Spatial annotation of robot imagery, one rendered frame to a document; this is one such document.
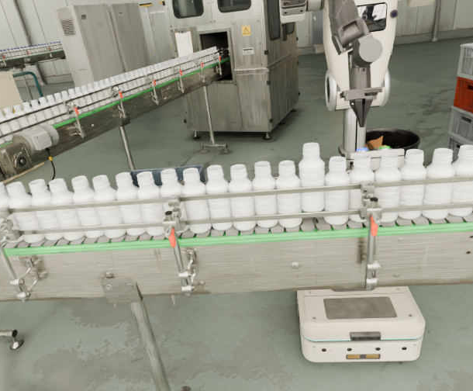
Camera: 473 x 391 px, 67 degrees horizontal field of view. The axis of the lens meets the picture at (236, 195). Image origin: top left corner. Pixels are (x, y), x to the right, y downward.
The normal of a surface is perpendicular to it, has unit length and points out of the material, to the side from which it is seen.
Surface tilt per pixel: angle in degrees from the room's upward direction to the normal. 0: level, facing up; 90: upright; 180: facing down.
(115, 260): 90
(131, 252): 90
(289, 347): 0
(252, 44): 90
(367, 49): 70
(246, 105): 90
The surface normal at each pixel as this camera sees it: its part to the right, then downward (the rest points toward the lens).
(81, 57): -0.37, 0.46
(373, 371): -0.11, -0.89
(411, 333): -0.07, 0.46
